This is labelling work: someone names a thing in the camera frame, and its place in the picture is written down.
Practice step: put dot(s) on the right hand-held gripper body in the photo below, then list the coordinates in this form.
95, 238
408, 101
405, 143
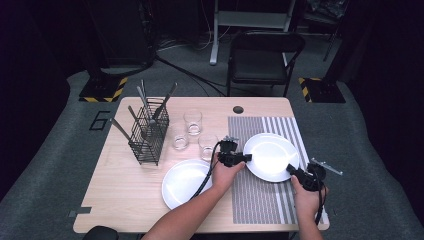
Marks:
311, 180

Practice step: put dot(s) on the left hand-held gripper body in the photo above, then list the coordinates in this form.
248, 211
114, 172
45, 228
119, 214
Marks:
228, 150

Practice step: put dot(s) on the clear drinking glass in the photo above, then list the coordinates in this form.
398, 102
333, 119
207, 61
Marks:
180, 142
193, 128
206, 151

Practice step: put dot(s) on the white plate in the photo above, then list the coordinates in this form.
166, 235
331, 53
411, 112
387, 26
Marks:
181, 186
271, 156

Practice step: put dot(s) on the metal fork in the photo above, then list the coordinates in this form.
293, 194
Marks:
134, 116

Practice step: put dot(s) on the person's right hand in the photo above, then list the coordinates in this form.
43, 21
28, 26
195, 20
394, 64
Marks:
308, 203

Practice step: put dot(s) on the person's left hand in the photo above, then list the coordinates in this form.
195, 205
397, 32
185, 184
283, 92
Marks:
221, 178

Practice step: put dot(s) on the striped placemat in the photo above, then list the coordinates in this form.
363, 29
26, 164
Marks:
253, 203

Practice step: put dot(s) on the metal cutlery piece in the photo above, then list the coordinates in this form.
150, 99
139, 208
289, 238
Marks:
165, 100
143, 86
140, 91

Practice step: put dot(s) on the black hazard-striped stand base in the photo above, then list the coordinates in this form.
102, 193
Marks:
100, 90
323, 91

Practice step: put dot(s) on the black folding chair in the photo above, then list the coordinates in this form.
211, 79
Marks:
260, 63

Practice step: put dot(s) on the black chair armrest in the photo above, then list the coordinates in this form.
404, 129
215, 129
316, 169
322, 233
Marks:
100, 234

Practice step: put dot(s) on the grey tape piece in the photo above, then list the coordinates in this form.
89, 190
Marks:
80, 211

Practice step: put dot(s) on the large black box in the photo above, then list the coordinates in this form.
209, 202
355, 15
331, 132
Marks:
120, 30

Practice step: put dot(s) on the white desk frame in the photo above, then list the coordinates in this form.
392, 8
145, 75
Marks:
248, 19

